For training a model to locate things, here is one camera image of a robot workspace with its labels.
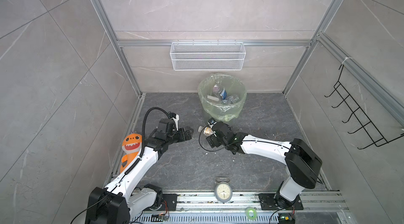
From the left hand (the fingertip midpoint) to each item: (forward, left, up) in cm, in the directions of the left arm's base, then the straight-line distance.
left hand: (186, 128), depth 82 cm
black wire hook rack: (-16, -76, +18) cm, 80 cm away
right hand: (+1, -16, -7) cm, 17 cm away
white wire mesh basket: (+46, -13, +14) cm, 50 cm away
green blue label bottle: (+17, -27, +3) cm, 32 cm away
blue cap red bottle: (+19, -19, +9) cm, 29 cm away
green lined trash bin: (+22, -15, -3) cm, 27 cm away
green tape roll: (-38, -31, -15) cm, 51 cm away
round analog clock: (-28, -18, -12) cm, 35 cm away
